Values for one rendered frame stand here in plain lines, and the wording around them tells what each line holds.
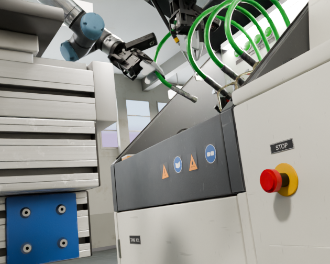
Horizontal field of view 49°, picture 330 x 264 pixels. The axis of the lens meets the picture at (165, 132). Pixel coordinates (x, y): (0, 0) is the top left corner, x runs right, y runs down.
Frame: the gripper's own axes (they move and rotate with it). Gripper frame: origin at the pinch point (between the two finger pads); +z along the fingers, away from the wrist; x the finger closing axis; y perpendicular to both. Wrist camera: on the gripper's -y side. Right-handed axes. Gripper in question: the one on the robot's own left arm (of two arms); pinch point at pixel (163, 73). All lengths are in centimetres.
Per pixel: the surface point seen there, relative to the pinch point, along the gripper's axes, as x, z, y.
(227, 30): 29.9, 22.0, -6.9
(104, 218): -807, -294, 108
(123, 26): -498, -439, -232
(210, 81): 13.2, 20.6, -0.8
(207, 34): 24.5, 15.6, -6.3
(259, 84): 46, 42, 10
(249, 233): 34, 55, 29
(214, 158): 32, 40, 21
